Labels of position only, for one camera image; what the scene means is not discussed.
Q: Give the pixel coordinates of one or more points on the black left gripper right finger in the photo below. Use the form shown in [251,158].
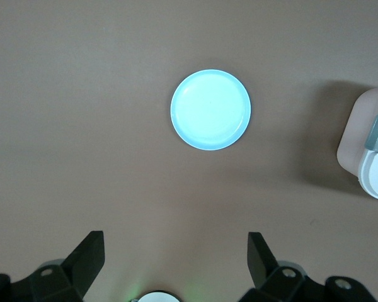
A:
[271,277]

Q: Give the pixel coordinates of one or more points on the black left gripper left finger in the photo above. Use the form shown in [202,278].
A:
[69,273]

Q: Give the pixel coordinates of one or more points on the white lidded box grey latches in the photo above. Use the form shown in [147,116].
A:
[375,170]

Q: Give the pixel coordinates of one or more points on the brown table mat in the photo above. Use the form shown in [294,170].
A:
[82,126]

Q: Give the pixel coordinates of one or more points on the light blue round plate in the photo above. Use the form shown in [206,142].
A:
[211,110]

